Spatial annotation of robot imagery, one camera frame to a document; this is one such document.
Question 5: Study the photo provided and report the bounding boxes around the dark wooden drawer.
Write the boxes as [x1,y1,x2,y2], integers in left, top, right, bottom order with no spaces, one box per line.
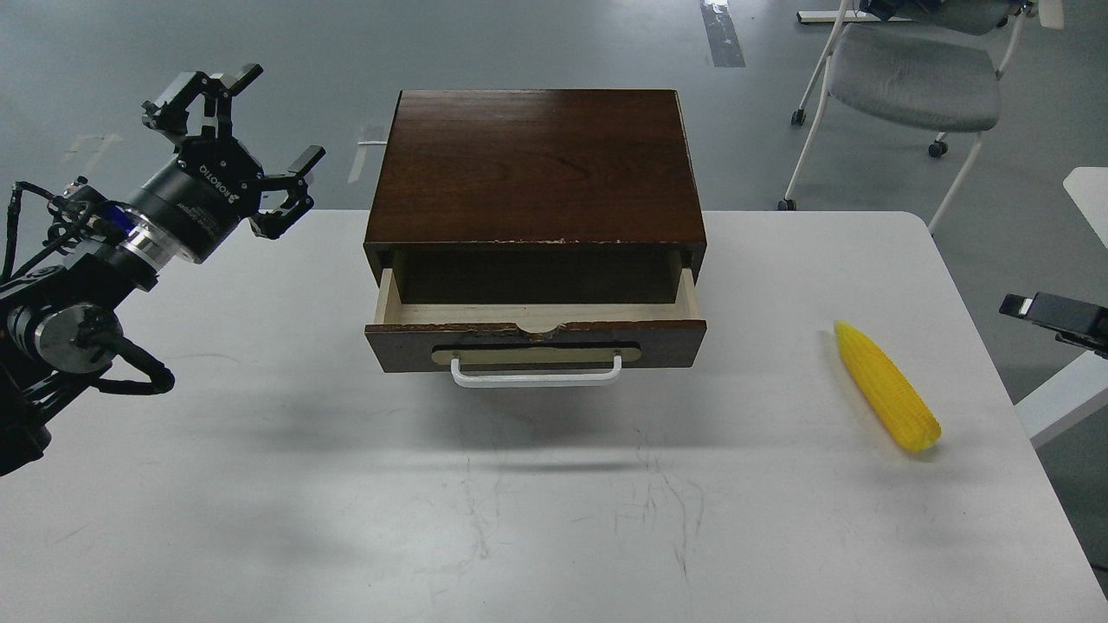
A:
[365,270,707,372]

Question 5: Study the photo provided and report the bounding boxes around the dark wooden cabinet box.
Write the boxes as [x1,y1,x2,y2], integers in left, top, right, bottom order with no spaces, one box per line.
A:
[365,88,707,304]

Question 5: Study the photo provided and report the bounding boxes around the grey office chair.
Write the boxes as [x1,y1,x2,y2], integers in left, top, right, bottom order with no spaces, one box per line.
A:
[778,1,1065,229]

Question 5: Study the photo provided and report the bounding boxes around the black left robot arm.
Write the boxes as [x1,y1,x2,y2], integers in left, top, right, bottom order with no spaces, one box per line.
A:
[1,64,325,474]

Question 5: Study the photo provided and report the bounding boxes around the white drawer handle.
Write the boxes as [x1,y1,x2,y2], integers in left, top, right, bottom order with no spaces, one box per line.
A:
[450,353,624,388]

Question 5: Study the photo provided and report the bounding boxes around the yellow corn cob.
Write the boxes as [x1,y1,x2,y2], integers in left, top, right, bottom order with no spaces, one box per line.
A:
[834,320,942,453]

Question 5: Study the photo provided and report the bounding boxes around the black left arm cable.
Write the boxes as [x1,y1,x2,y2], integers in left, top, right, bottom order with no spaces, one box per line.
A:
[0,180,176,397]

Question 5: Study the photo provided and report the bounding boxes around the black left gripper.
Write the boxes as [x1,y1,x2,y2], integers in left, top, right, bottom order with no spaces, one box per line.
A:
[119,63,327,266]

